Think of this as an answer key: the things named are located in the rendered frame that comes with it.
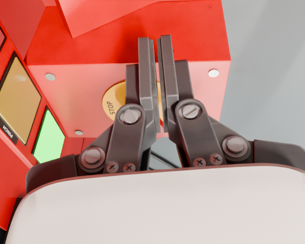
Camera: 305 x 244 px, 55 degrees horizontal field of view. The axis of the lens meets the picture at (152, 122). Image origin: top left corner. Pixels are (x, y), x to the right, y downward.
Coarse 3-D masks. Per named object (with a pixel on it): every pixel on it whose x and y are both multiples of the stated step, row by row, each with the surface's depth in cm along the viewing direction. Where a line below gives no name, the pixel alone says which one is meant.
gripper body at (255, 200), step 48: (48, 192) 9; (96, 192) 9; (144, 192) 9; (192, 192) 9; (240, 192) 9; (288, 192) 9; (48, 240) 8; (96, 240) 8; (144, 240) 8; (192, 240) 8; (240, 240) 8; (288, 240) 8
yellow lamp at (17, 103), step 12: (12, 72) 20; (24, 72) 22; (12, 84) 20; (24, 84) 22; (0, 96) 19; (12, 96) 20; (24, 96) 22; (36, 96) 24; (0, 108) 19; (12, 108) 20; (24, 108) 22; (36, 108) 24; (12, 120) 20; (24, 120) 22; (24, 132) 22
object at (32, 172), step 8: (56, 160) 12; (64, 160) 12; (72, 160) 12; (32, 168) 11; (40, 168) 11; (48, 168) 11; (56, 168) 11; (64, 168) 11; (72, 168) 11; (80, 168) 11; (32, 176) 11; (40, 176) 11; (48, 176) 11; (56, 176) 11; (64, 176) 11; (72, 176) 11; (32, 184) 11; (40, 184) 11
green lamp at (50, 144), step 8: (48, 112) 26; (48, 120) 26; (48, 128) 26; (56, 128) 27; (40, 136) 24; (48, 136) 26; (56, 136) 27; (40, 144) 24; (48, 144) 26; (56, 144) 27; (40, 152) 24; (48, 152) 26; (56, 152) 27; (40, 160) 24; (48, 160) 26
